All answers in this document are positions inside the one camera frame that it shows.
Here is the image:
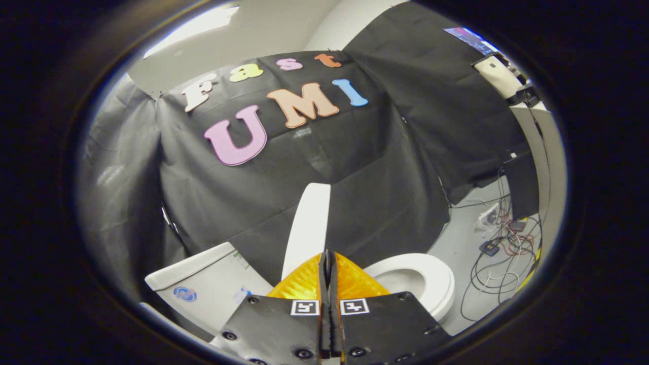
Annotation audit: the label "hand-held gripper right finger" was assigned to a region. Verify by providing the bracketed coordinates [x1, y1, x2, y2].
[329, 250, 453, 365]

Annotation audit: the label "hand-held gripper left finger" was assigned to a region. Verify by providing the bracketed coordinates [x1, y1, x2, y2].
[210, 251, 333, 365]

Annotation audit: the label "white toilet lid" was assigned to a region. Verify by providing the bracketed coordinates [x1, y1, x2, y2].
[281, 182, 332, 282]

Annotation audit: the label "white toilet seat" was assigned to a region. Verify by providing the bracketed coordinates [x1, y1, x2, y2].
[363, 252, 455, 316]

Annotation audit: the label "white toilet body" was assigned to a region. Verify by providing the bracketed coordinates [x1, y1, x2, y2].
[139, 242, 455, 345]

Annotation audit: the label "white toilet tank cover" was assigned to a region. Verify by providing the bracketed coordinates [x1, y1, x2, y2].
[145, 242, 238, 292]

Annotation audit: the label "clear plastic bag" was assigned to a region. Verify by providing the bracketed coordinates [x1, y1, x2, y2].
[477, 203, 500, 229]

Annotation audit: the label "yellow and black floor tape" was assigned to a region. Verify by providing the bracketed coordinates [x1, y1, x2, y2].
[515, 248, 542, 295]

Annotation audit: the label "black backdrop cloth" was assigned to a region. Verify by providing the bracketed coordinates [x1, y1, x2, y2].
[76, 0, 528, 305]

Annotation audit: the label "black flat panel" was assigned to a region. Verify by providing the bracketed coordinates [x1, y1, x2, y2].
[502, 150, 539, 221]

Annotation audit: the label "black devices on cabinet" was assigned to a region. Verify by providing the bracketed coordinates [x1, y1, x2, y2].
[507, 81, 540, 107]

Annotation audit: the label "white box device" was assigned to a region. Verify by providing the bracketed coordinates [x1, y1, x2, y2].
[472, 55, 523, 99]

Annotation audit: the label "lit monitor screen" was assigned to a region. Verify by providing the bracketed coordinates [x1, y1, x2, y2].
[445, 26, 500, 55]

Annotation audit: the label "tangle of floor cables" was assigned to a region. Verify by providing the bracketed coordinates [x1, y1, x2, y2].
[451, 172, 546, 322]

